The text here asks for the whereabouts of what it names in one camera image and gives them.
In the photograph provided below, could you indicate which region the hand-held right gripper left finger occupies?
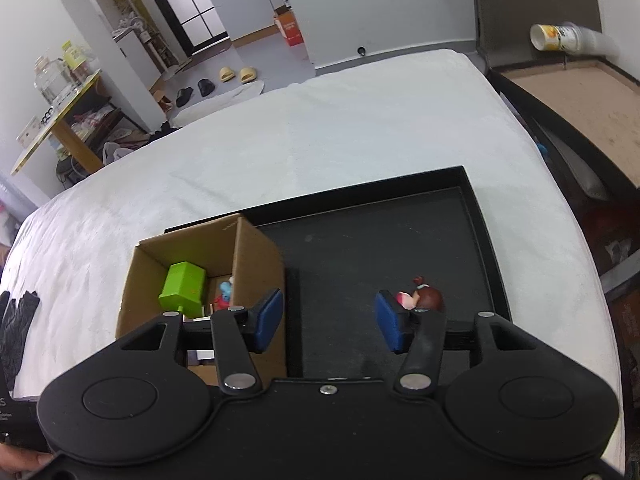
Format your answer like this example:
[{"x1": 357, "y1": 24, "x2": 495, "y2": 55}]
[{"x1": 116, "y1": 287, "x2": 286, "y2": 396}]

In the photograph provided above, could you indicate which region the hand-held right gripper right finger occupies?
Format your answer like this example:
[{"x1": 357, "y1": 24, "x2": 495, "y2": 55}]
[{"x1": 375, "y1": 289, "x2": 548, "y2": 396}]

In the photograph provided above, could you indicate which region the brown-haired pink figurine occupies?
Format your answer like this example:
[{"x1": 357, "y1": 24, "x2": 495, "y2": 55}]
[{"x1": 396, "y1": 275, "x2": 446, "y2": 313}]

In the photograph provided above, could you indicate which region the blue and red figurine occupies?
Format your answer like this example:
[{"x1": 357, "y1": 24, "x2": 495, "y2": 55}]
[{"x1": 212, "y1": 276, "x2": 236, "y2": 311}]

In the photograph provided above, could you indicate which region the black tray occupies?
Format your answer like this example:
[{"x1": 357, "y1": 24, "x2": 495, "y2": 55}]
[{"x1": 164, "y1": 165, "x2": 512, "y2": 381}]

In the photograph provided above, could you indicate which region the person's left hand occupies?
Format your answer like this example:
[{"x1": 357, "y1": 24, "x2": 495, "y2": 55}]
[{"x1": 0, "y1": 445, "x2": 53, "y2": 480}]

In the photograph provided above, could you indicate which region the green plastic block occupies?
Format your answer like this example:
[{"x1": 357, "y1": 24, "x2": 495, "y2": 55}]
[{"x1": 158, "y1": 261, "x2": 208, "y2": 318}]

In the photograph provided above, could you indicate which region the black glove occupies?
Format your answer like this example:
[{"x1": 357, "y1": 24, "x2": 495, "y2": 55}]
[{"x1": 0, "y1": 290, "x2": 41, "y2": 391}]

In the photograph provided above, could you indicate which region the white plastic bag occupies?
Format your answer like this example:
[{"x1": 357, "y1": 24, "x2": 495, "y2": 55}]
[{"x1": 102, "y1": 142, "x2": 133, "y2": 166}]

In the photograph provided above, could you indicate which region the grey cushion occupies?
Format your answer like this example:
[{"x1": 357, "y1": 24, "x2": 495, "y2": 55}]
[{"x1": 537, "y1": 120, "x2": 608, "y2": 201}]

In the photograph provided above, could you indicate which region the black side table wooden top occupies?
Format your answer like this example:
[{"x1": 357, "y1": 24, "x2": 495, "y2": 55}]
[{"x1": 487, "y1": 57, "x2": 640, "y2": 201}]

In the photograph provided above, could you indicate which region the yellow-edged wooden table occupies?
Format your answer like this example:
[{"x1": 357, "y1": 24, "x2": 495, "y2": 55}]
[{"x1": 10, "y1": 67, "x2": 126, "y2": 196}]

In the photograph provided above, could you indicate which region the orange-red cardboard box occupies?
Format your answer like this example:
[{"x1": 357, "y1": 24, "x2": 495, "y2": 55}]
[{"x1": 273, "y1": 6, "x2": 305, "y2": 48}]

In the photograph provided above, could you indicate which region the small white cabinet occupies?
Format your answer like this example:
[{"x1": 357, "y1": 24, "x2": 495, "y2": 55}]
[{"x1": 112, "y1": 30, "x2": 166, "y2": 78}]

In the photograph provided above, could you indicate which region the white kitchen cabinet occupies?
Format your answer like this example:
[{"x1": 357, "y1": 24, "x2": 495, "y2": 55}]
[{"x1": 202, "y1": 0, "x2": 281, "y2": 43}]

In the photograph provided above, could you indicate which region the glass jar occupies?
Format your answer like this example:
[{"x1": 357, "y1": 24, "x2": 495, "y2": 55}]
[{"x1": 34, "y1": 55, "x2": 73, "y2": 103}]

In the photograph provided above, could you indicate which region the jar with yellow label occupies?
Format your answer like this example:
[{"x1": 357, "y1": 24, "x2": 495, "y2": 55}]
[{"x1": 61, "y1": 40, "x2": 91, "y2": 71}]

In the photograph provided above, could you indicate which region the white bottle with yellow label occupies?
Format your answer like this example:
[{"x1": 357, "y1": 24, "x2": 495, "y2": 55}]
[{"x1": 530, "y1": 21, "x2": 621, "y2": 61}]

